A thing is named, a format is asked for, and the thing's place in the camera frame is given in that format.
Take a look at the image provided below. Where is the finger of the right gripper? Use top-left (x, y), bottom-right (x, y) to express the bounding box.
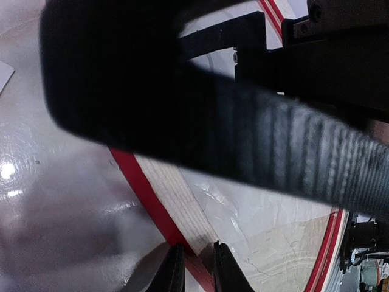
top-left (40, 1), bottom-right (388, 219)

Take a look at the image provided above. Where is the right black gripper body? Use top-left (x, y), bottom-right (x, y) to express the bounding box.
top-left (180, 1), bottom-right (388, 128)

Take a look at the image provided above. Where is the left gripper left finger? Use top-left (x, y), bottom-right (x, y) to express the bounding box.
top-left (146, 243), bottom-right (185, 292)

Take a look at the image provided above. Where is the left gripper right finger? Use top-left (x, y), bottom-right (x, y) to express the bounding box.
top-left (213, 242), bottom-right (254, 292)

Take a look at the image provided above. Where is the red and wood picture frame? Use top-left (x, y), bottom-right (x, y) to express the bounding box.
top-left (108, 0), bottom-right (350, 292)

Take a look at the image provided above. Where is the white mat board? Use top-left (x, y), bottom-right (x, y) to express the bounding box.
top-left (0, 61), bottom-right (15, 93)

